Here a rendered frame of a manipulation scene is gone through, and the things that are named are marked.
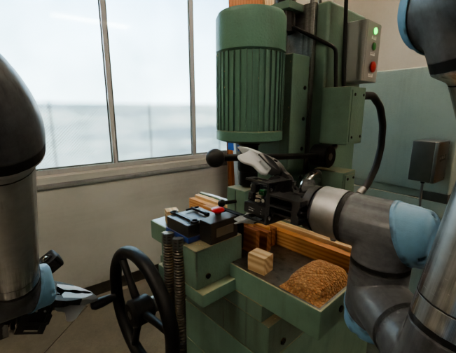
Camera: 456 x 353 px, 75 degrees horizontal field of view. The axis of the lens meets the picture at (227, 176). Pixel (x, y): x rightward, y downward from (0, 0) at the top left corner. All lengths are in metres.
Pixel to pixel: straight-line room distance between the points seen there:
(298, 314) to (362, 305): 0.20
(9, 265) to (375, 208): 0.49
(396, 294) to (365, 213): 0.10
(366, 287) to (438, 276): 0.13
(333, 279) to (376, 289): 0.21
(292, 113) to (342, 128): 0.14
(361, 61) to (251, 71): 0.35
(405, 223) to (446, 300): 0.11
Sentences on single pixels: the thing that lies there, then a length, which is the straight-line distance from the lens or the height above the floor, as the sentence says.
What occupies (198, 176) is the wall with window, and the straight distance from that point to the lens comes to 2.36.
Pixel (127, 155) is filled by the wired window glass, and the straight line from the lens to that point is 2.17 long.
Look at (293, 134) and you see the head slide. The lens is 0.85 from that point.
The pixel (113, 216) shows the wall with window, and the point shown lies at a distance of 2.15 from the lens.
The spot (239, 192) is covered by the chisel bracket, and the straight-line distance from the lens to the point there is 0.79.
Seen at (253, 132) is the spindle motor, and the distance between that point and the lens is 0.72.
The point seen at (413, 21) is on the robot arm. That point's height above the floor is 1.35.
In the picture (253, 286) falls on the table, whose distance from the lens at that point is 0.68.
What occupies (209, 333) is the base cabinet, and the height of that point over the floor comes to 0.67.
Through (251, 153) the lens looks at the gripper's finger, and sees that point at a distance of 0.57.
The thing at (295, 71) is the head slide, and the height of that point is 1.34.
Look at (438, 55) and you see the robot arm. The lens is 0.45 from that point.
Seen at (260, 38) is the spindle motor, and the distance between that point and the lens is 0.74.
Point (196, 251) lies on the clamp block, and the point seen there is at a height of 0.96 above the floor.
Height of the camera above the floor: 1.24
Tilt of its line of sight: 13 degrees down
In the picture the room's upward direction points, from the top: straight up
